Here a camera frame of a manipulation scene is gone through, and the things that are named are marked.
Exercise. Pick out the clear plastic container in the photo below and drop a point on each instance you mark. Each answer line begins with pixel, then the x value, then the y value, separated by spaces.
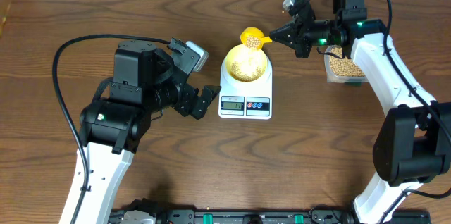
pixel 331 77

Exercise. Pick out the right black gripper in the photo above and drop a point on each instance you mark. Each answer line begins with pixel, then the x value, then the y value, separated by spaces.
pixel 297 39

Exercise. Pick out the soybeans in scoop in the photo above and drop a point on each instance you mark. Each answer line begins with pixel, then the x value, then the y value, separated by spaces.
pixel 253 42

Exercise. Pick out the pale yellow bowl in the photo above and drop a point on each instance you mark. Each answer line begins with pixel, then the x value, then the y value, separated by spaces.
pixel 233 53

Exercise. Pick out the soybeans in container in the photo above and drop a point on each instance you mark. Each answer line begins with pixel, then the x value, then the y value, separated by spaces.
pixel 343 67

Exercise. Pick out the yellow measuring scoop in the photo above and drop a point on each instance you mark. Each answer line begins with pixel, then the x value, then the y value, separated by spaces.
pixel 257 33

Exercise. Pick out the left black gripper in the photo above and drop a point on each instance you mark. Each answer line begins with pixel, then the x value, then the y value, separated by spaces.
pixel 184 104

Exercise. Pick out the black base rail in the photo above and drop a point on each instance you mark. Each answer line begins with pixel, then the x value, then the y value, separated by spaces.
pixel 146 211

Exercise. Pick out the white digital kitchen scale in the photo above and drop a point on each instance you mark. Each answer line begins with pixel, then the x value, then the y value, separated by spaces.
pixel 246 100

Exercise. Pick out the soybeans in bowl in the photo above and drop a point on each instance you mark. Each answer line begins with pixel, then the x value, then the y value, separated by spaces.
pixel 248 66

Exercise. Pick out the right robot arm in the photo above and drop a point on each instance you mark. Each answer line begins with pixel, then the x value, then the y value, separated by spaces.
pixel 413 145

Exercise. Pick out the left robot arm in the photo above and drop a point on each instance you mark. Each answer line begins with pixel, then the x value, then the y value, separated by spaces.
pixel 146 80

